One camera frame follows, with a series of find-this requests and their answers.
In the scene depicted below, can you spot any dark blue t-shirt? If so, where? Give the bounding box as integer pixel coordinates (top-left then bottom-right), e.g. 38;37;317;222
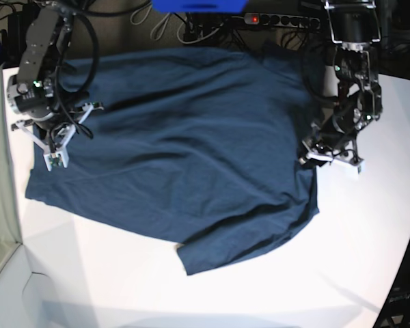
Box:
25;42;320;275

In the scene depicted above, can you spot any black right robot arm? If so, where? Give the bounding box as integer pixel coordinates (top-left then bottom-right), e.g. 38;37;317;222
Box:
5;1;104;170

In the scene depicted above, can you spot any blue plastic bin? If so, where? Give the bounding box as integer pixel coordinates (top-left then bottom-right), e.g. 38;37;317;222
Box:
152;0;248;13

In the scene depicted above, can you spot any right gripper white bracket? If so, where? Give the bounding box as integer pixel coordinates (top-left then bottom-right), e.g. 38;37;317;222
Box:
10;101;104;171

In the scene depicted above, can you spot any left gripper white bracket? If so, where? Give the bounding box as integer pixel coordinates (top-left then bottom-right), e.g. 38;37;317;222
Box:
297;129;366;180

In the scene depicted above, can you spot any black power strip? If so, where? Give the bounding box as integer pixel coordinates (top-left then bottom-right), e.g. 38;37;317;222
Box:
243;13;321;31

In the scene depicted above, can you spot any white cable loop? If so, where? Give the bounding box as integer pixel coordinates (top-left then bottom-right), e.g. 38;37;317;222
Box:
129;6;174;41

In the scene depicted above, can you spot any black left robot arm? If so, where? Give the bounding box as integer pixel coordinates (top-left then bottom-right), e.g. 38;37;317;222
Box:
299;1;383;176

